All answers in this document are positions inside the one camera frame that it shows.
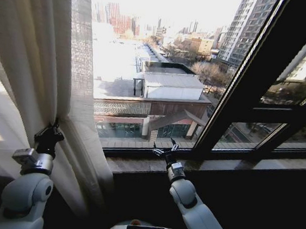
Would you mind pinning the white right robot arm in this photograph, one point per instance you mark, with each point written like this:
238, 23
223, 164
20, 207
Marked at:
200, 216

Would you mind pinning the cream fabric curtain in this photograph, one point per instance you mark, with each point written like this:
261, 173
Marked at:
35, 41

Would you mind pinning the black window frame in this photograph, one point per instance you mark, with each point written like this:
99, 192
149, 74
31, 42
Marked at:
285, 38

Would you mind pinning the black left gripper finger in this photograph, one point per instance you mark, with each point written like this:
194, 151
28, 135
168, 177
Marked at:
45, 130
58, 127

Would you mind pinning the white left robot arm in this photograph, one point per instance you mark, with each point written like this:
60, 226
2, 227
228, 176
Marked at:
23, 194

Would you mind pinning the grey high-rise tower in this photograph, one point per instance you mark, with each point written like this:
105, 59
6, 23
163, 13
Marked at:
242, 28

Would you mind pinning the grey brick pillar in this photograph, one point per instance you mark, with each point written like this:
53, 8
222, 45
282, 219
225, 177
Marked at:
81, 45

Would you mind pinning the red high-rise building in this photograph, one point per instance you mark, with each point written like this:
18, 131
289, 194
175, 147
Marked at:
118, 19

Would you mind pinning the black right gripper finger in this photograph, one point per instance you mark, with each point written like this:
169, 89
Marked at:
174, 147
159, 151

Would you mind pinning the low building with rooftop shed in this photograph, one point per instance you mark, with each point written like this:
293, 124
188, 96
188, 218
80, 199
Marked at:
155, 87

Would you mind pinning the dark stone window sill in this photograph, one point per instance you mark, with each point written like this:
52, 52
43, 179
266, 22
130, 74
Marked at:
218, 166

